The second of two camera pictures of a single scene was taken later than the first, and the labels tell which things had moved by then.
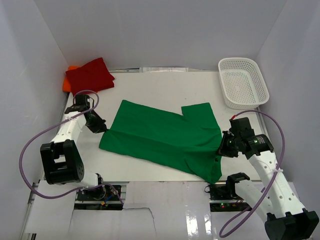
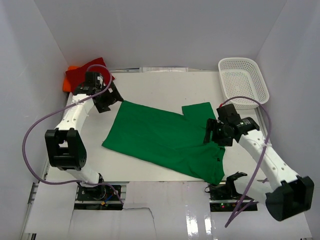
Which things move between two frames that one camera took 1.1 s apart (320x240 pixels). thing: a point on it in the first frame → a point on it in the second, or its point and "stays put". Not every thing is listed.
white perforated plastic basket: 243,84 stays put
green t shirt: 189,142 stays put
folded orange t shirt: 66,87 stays put
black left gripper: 94,122 → 107,99
